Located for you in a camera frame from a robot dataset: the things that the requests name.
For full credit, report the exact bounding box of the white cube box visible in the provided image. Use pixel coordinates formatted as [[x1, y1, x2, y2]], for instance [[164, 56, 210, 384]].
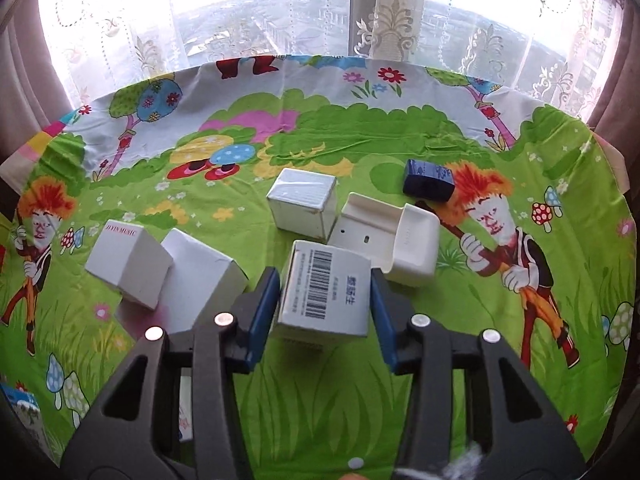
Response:
[[85, 220, 174, 310]]

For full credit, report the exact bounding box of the dark blue small box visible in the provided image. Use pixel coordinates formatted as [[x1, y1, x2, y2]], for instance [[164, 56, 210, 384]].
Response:
[[402, 159, 456, 203]]

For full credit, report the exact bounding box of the right brown curtain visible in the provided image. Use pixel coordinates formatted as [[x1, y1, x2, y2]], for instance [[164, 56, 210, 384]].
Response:
[[584, 0, 640, 141]]

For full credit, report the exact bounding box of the white barcode label box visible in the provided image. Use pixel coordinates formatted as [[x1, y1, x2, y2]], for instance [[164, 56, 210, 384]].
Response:
[[271, 240, 371, 347]]

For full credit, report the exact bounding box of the white tall box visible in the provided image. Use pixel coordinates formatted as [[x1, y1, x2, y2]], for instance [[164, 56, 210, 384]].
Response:
[[266, 168, 337, 240]]

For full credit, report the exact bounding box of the white plastic case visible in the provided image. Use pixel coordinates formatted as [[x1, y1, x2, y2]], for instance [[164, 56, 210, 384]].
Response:
[[329, 193, 440, 288]]

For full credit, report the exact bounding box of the colourful cartoon print cloth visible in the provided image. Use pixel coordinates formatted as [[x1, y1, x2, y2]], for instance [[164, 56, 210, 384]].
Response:
[[1, 56, 636, 460]]

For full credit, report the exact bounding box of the left brown curtain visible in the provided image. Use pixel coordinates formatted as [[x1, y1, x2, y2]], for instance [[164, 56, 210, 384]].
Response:
[[1, 0, 72, 159]]

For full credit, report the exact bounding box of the white lid box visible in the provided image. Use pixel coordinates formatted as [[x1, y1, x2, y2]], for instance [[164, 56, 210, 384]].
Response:
[[117, 226, 250, 443]]

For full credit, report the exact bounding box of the operator thumb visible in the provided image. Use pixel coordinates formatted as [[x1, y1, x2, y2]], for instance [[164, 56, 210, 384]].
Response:
[[340, 473, 368, 480]]

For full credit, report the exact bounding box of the brown curtain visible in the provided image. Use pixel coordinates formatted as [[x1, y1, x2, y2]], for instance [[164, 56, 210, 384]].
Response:
[[1, 0, 72, 159], [584, 0, 640, 141]]

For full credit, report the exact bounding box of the white lace curtain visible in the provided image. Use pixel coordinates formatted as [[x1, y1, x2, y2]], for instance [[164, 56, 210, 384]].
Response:
[[38, 0, 625, 116]]

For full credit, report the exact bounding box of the white box with blue print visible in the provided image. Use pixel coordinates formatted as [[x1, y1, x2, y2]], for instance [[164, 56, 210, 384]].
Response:
[[1, 382, 53, 460]]

